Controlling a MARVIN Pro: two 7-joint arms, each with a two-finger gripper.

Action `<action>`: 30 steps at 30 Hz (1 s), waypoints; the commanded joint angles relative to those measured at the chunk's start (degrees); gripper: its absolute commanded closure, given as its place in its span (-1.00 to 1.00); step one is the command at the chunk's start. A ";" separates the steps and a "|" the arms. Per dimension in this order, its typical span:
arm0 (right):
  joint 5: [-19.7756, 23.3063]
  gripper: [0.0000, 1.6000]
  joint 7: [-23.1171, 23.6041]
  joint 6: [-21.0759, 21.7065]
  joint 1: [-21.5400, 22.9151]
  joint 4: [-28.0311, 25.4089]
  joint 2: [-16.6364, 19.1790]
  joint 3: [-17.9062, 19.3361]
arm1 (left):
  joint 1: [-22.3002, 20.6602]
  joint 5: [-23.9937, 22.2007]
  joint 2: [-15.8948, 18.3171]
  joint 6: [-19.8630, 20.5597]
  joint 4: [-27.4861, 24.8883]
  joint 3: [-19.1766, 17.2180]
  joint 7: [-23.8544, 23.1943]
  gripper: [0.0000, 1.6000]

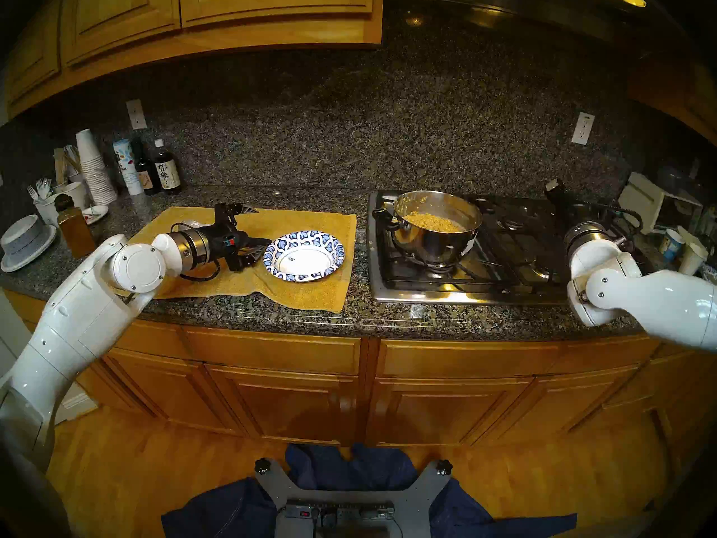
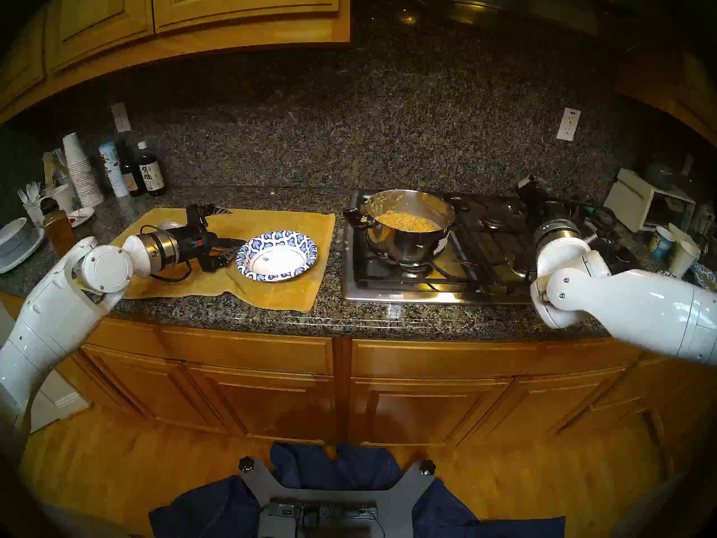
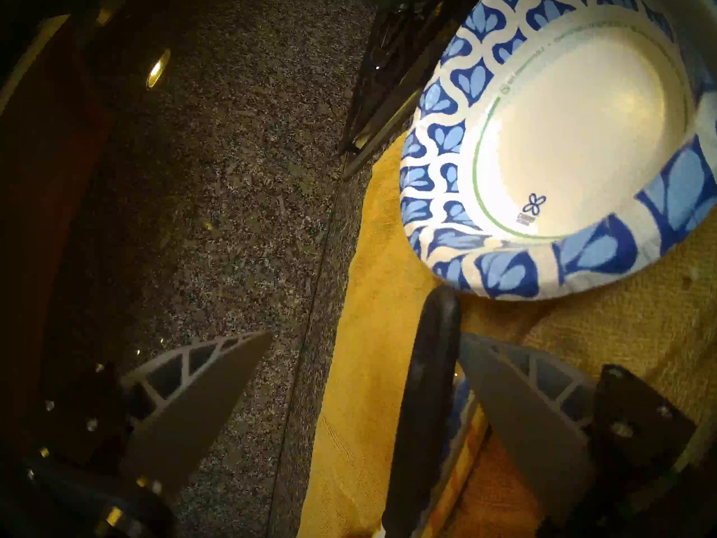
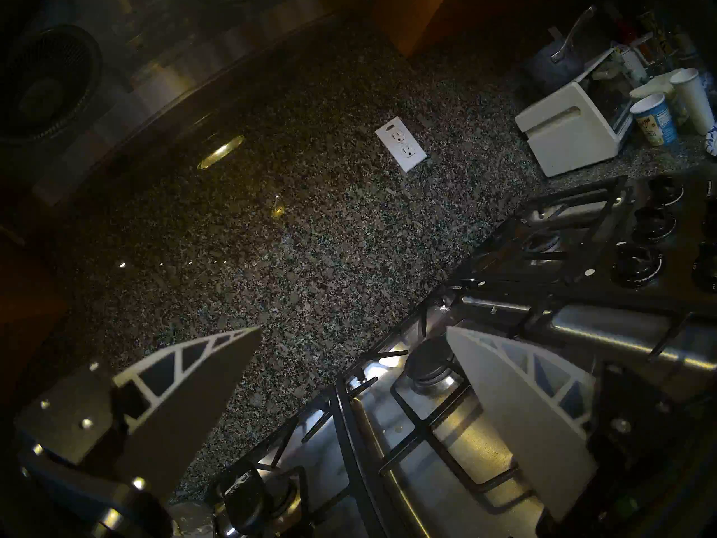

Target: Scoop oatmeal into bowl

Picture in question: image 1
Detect grey power strip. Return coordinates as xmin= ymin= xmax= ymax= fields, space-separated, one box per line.
xmin=286 ymin=500 xmax=395 ymax=523

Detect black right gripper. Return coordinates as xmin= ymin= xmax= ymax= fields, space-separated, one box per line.
xmin=544 ymin=178 xmax=606 ymax=230

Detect white toaster oven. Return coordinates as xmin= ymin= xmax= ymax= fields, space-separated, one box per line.
xmin=618 ymin=171 xmax=704 ymax=235

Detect cooked oatmeal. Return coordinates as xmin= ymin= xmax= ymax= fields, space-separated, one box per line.
xmin=402 ymin=211 xmax=467 ymax=233

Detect dark blue saucepan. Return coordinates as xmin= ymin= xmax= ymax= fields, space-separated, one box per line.
xmin=655 ymin=160 xmax=701 ymax=193

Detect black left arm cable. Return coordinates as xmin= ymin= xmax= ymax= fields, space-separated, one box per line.
xmin=170 ymin=222 xmax=222 ymax=282

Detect dark blue cloth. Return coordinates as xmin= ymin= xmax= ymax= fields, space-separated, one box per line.
xmin=161 ymin=443 xmax=578 ymax=538

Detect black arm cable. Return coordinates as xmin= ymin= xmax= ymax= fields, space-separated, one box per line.
xmin=594 ymin=201 xmax=645 ymax=263
xmin=170 ymin=222 xmax=222 ymax=282

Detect white cup holding forks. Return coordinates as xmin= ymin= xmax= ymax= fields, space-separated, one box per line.
xmin=34 ymin=195 xmax=61 ymax=228

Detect narrow wooden wall cabinet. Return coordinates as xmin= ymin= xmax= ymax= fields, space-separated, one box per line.
xmin=627 ymin=55 xmax=717 ymax=145

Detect dark oil bottle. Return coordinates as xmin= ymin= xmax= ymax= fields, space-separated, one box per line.
xmin=132 ymin=138 xmax=160 ymax=196

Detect blue printed paper cup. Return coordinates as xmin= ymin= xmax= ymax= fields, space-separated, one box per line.
xmin=660 ymin=229 xmax=685 ymax=262

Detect blue patterned paper bowl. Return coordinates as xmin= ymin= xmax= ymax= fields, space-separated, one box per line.
xmin=263 ymin=230 xmax=346 ymax=282

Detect yellow cloth mat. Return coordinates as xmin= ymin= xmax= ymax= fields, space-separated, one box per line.
xmin=115 ymin=206 xmax=357 ymax=313

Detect white blue salt canister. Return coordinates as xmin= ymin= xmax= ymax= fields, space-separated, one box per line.
xmin=113 ymin=139 xmax=145 ymax=196

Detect steel range hood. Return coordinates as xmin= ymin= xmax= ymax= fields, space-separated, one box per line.
xmin=387 ymin=0 xmax=673 ymax=44

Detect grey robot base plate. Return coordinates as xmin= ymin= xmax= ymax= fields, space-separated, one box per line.
xmin=255 ymin=458 xmax=453 ymax=538

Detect wooden base cabinet row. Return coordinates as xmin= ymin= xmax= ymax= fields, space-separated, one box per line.
xmin=0 ymin=287 xmax=717 ymax=476

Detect soy sauce bottle white cap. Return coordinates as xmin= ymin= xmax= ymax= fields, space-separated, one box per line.
xmin=152 ymin=138 xmax=183 ymax=196

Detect plain white paper cup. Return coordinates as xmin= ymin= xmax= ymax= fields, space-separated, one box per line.
xmin=678 ymin=242 xmax=709 ymax=276

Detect stainless steel pot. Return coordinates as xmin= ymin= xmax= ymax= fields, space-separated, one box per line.
xmin=372 ymin=189 xmax=493 ymax=266

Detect steel gas cooktop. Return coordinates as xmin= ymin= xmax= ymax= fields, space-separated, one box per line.
xmin=367 ymin=191 xmax=664 ymax=306

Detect stack of white paper cups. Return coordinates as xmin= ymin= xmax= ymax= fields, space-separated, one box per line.
xmin=76 ymin=129 xmax=118 ymax=206

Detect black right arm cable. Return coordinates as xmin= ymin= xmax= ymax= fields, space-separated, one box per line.
xmin=594 ymin=201 xmax=645 ymax=263

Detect amber bottle black cap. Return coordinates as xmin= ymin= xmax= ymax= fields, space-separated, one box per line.
xmin=54 ymin=194 xmax=97 ymax=259

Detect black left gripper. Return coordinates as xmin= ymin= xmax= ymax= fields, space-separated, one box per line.
xmin=208 ymin=202 xmax=270 ymax=273

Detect white mug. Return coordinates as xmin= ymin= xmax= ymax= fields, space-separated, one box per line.
xmin=53 ymin=181 xmax=89 ymax=210

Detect grey ceramic bowl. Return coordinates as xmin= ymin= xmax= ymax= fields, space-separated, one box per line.
xmin=0 ymin=215 xmax=52 ymax=257

